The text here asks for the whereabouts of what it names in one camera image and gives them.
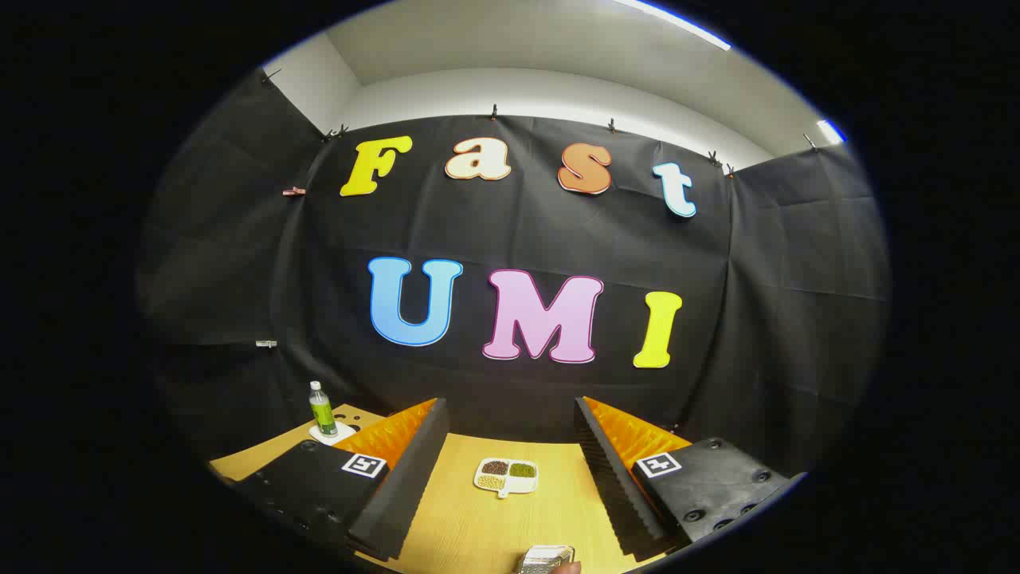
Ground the green drink bottle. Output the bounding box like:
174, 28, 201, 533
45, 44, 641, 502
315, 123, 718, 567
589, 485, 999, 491
308, 381, 339, 438

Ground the metal cutlery drainer basket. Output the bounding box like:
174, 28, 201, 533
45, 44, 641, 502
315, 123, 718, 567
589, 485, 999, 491
514, 545, 576, 574

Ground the white divided bean tray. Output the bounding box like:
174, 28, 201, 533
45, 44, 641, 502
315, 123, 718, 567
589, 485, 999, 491
473, 457, 539, 499

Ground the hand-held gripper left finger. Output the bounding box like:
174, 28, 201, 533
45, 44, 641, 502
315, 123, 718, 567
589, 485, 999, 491
235, 397, 449, 563

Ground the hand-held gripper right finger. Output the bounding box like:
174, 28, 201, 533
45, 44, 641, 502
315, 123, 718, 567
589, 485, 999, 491
574, 396, 806, 559

